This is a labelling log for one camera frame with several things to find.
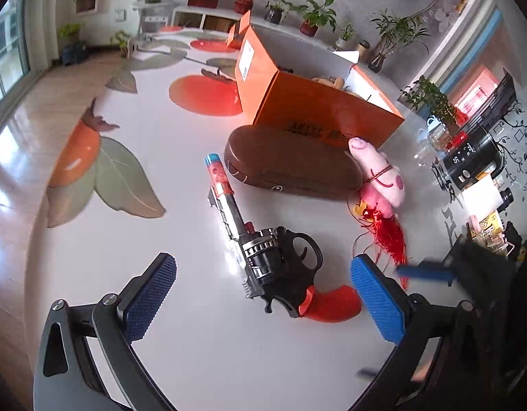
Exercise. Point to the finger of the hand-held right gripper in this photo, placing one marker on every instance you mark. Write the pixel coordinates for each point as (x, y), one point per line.
(424, 272)

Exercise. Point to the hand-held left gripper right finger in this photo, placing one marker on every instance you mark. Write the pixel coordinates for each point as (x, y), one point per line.
(377, 304)

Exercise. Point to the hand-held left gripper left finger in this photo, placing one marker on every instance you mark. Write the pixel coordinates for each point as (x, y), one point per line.
(152, 297)

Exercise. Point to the pink plush pig red tassel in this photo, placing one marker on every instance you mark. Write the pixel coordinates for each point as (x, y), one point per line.
(381, 180)

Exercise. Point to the toy revolver with red grip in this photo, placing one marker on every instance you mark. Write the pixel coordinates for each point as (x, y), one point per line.
(263, 257)

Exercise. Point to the brown glasses case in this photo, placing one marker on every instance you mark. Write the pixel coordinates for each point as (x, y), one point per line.
(289, 162)

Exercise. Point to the orange cardboard box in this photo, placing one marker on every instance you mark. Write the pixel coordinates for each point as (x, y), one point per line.
(297, 98)

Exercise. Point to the small red container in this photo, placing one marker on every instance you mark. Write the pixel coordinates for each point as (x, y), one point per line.
(457, 140)

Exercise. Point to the yellow packet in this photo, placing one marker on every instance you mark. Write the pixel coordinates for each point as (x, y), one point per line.
(486, 227)

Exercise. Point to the white paper box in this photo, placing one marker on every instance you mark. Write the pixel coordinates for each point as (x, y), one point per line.
(482, 197)

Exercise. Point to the black electric kettle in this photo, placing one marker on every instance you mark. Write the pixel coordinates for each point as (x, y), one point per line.
(473, 158)

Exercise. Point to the glass teapot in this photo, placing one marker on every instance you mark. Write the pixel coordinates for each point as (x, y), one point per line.
(437, 133)

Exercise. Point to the bushy green potted plant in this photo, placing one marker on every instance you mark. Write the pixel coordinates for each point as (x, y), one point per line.
(432, 98)

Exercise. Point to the tan plush toy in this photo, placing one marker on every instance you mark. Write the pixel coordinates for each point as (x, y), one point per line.
(327, 82)

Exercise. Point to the jar with black lid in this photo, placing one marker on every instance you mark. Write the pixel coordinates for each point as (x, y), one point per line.
(363, 50)

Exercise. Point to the bamboo plant in glass vase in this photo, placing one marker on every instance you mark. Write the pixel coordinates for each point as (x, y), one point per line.
(390, 40)

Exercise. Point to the small plant in white pot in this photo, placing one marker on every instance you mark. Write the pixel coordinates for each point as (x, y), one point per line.
(345, 38)

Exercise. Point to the plant in dark blue pot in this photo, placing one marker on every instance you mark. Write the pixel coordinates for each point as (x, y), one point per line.
(73, 53)

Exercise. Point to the small leafy floor plant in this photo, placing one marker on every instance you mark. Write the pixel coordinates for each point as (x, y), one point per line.
(122, 42)

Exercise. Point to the leafy plant in red pot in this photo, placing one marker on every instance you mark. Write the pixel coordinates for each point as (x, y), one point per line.
(315, 17)

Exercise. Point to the white plant stand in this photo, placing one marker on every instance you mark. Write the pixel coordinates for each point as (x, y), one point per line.
(154, 17)

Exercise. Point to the white low cabinet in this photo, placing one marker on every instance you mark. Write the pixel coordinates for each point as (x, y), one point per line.
(195, 17)

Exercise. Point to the glass sliding door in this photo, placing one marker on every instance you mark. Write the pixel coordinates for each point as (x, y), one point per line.
(8, 43)

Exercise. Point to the plant in black pot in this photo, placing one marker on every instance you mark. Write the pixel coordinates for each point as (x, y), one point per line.
(274, 13)

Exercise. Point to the small plant in red pot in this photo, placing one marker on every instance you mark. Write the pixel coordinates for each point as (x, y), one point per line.
(244, 4)

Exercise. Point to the wall switch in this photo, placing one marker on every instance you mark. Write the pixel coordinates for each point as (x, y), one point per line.
(120, 16)

